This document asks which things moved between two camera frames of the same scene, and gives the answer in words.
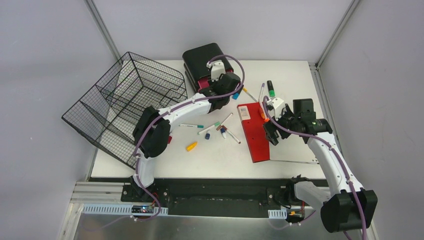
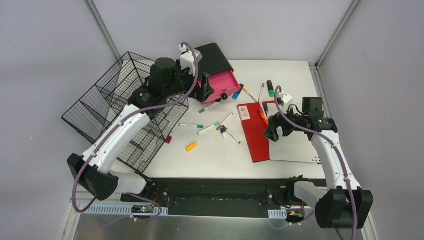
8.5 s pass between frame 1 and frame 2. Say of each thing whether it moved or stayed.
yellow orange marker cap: stayed
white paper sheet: stayed
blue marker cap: stayed
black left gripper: moved
